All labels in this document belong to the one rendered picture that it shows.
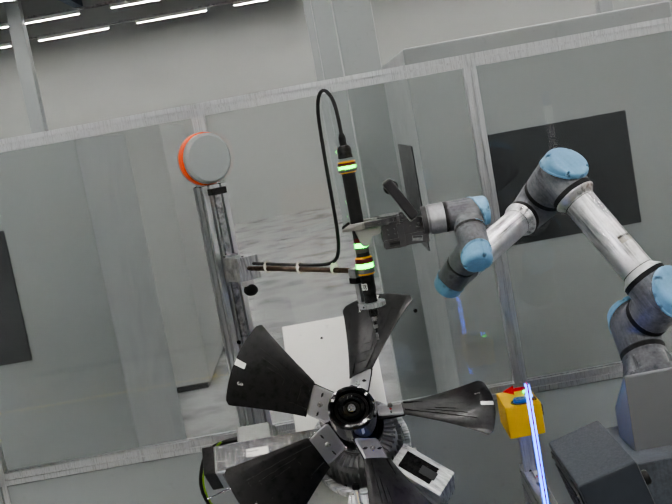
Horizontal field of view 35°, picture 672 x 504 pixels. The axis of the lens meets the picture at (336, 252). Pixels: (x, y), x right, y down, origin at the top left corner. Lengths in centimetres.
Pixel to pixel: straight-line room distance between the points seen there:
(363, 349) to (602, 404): 104
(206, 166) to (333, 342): 65
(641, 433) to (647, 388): 11
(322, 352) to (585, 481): 127
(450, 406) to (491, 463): 86
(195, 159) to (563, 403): 140
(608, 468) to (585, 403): 158
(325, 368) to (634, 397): 86
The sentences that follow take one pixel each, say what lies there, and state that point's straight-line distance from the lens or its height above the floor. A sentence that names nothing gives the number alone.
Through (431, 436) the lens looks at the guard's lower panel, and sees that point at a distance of 346.
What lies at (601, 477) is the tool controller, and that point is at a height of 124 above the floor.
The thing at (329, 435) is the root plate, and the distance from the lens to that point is 266.
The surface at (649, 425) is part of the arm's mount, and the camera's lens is 272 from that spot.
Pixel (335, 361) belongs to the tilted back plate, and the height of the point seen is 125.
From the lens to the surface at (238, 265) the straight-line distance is 308.
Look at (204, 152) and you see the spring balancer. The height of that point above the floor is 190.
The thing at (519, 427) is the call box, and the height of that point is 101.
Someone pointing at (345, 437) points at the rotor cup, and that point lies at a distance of 266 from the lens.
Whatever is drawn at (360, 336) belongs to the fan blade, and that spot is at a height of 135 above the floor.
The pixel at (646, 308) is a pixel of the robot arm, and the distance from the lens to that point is 270.
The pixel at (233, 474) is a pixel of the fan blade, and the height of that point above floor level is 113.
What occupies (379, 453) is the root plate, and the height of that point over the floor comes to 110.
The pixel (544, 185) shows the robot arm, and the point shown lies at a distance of 280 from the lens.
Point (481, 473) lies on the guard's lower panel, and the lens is 351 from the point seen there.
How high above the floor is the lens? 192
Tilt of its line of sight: 7 degrees down
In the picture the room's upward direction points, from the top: 10 degrees counter-clockwise
